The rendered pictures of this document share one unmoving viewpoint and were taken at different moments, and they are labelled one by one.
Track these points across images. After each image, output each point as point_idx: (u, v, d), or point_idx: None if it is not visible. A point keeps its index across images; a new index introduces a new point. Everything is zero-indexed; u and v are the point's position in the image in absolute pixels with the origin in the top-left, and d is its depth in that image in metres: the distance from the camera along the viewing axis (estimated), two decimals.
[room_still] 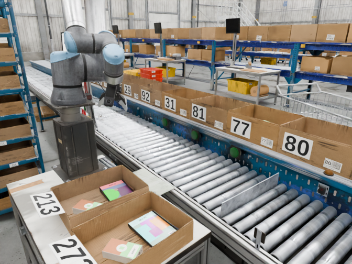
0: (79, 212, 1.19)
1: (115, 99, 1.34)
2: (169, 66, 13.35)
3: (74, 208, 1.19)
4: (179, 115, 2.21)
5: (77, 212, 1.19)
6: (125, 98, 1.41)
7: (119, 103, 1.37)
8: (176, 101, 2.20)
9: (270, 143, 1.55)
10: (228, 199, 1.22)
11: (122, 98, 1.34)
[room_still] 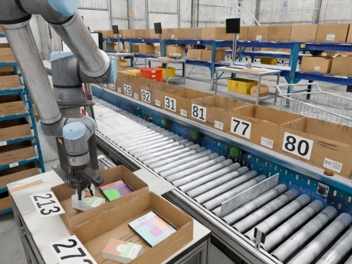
0: (78, 207, 1.18)
1: (89, 183, 1.18)
2: (169, 66, 13.35)
3: (73, 202, 1.18)
4: (179, 115, 2.21)
5: (76, 206, 1.18)
6: None
7: (90, 188, 1.20)
8: (176, 101, 2.20)
9: (270, 143, 1.55)
10: (228, 199, 1.22)
11: None
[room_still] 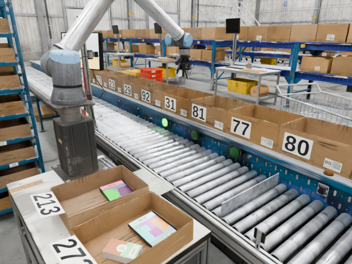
0: None
1: (180, 68, 2.17)
2: (169, 66, 13.35)
3: None
4: (179, 115, 2.21)
5: None
6: (180, 74, 2.12)
7: (179, 72, 2.17)
8: (176, 101, 2.20)
9: (270, 143, 1.55)
10: (228, 199, 1.22)
11: (177, 67, 2.14)
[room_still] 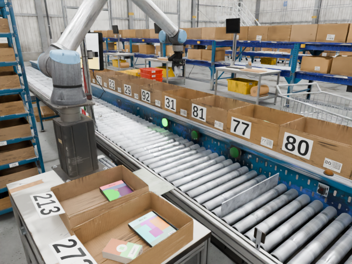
0: None
1: None
2: (169, 66, 13.35)
3: None
4: (179, 115, 2.21)
5: None
6: (177, 71, 2.17)
7: None
8: (176, 101, 2.20)
9: (270, 143, 1.55)
10: (228, 199, 1.22)
11: (171, 65, 2.17)
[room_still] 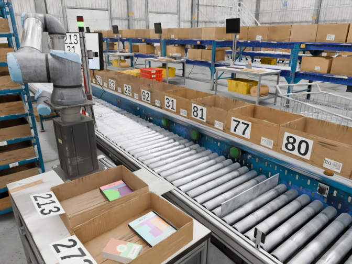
0: None
1: None
2: (169, 66, 13.35)
3: None
4: (179, 115, 2.21)
5: None
6: None
7: None
8: (176, 101, 2.20)
9: (270, 143, 1.55)
10: (228, 200, 1.22)
11: None
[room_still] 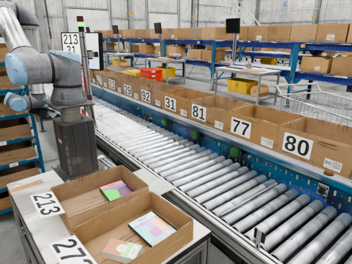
0: None
1: (46, 106, 2.01)
2: (169, 66, 13.35)
3: None
4: (179, 115, 2.21)
5: None
6: (49, 114, 2.06)
7: (50, 108, 2.04)
8: (176, 101, 2.20)
9: (270, 143, 1.55)
10: (227, 211, 1.24)
11: None
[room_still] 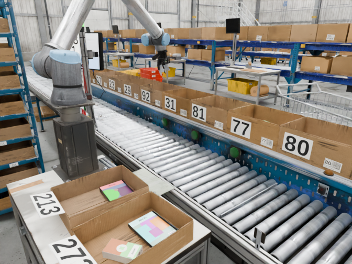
0: None
1: None
2: (169, 66, 13.35)
3: None
4: (179, 115, 2.21)
5: None
6: (163, 70, 2.22)
7: None
8: (176, 101, 2.20)
9: (270, 143, 1.55)
10: (227, 211, 1.24)
11: (156, 64, 2.21)
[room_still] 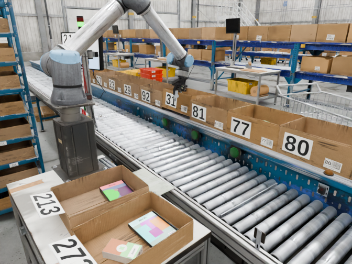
0: None
1: None
2: (169, 66, 13.35)
3: None
4: (179, 111, 2.20)
5: None
6: (177, 95, 2.17)
7: None
8: (177, 98, 2.19)
9: (270, 143, 1.55)
10: (227, 211, 1.24)
11: (173, 88, 2.18)
